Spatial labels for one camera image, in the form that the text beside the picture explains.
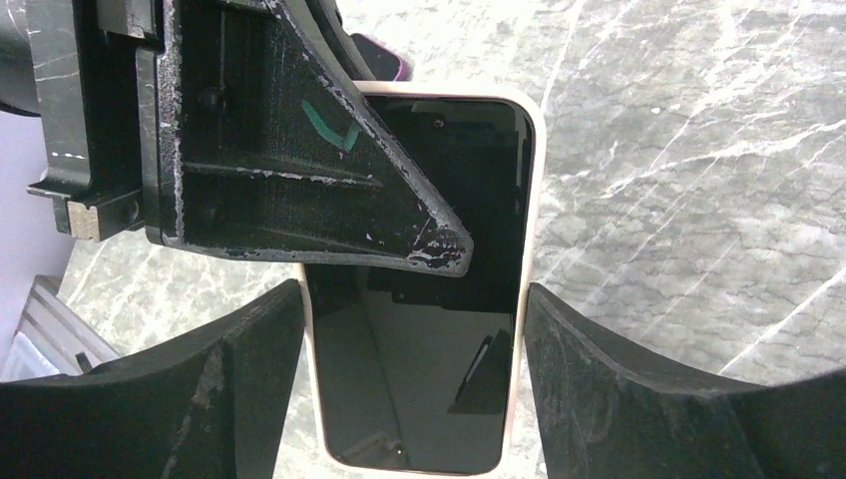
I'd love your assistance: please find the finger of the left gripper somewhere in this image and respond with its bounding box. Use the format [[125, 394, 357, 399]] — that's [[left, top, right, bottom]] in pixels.
[[306, 0, 376, 81], [147, 1, 474, 276]]

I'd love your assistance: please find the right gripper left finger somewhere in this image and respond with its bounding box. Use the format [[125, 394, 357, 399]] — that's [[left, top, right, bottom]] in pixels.
[[1, 279, 305, 478]]

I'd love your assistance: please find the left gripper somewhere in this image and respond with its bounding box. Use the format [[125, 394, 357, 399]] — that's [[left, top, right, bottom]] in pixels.
[[26, 1, 176, 241]]

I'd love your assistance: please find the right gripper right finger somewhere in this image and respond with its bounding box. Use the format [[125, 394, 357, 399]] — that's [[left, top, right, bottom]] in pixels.
[[524, 283, 845, 478]]

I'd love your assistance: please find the black smartphone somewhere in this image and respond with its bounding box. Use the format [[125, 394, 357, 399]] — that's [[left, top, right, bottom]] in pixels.
[[350, 33, 413, 82]]

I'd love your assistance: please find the phone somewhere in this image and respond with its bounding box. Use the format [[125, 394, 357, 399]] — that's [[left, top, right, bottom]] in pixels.
[[298, 81, 547, 478]]

